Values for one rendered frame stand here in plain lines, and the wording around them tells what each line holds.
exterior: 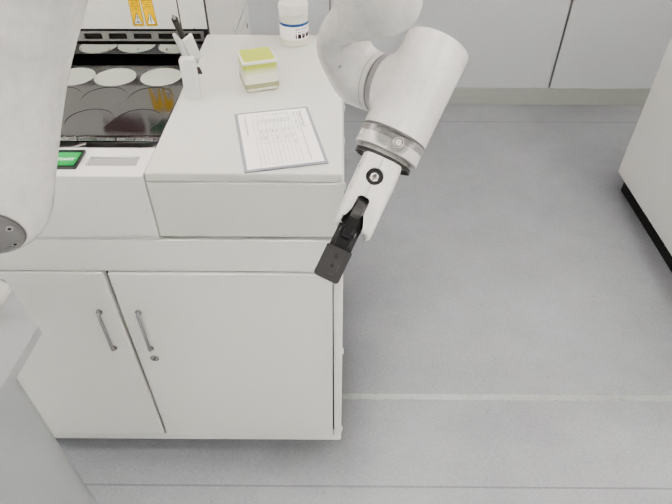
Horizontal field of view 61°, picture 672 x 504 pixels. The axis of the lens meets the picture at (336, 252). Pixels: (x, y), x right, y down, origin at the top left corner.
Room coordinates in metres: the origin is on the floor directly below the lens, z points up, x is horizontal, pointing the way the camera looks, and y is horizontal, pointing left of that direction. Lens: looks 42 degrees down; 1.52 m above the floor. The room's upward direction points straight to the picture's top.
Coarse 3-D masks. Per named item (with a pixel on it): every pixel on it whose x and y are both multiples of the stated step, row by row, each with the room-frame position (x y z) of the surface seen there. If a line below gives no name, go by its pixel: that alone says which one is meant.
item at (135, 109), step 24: (96, 72) 1.36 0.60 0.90; (144, 72) 1.36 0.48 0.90; (72, 96) 1.23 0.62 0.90; (96, 96) 1.23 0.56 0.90; (120, 96) 1.23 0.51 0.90; (144, 96) 1.23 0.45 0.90; (168, 96) 1.23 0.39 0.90; (72, 120) 1.12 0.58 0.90; (96, 120) 1.12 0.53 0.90; (120, 120) 1.12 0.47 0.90; (144, 120) 1.12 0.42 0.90
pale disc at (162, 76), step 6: (150, 72) 1.36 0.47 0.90; (156, 72) 1.36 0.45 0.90; (162, 72) 1.36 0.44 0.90; (168, 72) 1.36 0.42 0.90; (174, 72) 1.36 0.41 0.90; (180, 72) 1.36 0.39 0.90; (144, 78) 1.32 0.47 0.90; (150, 78) 1.32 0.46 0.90; (156, 78) 1.32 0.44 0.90; (162, 78) 1.32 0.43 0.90; (168, 78) 1.32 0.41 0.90; (174, 78) 1.32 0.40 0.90; (150, 84) 1.29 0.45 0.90; (156, 84) 1.29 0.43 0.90; (162, 84) 1.29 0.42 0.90
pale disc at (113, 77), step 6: (102, 72) 1.35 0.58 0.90; (108, 72) 1.35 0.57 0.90; (114, 72) 1.35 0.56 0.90; (120, 72) 1.35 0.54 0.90; (126, 72) 1.36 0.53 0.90; (132, 72) 1.36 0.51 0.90; (96, 78) 1.32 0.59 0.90; (102, 78) 1.32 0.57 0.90; (108, 78) 1.32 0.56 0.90; (114, 78) 1.32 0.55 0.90; (120, 78) 1.32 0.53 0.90; (126, 78) 1.32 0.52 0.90; (132, 78) 1.32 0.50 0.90; (102, 84) 1.29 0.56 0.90; (108, 84) 1.29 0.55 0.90; (114, 84) 1.29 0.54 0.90; (120, 84) 1.29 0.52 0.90
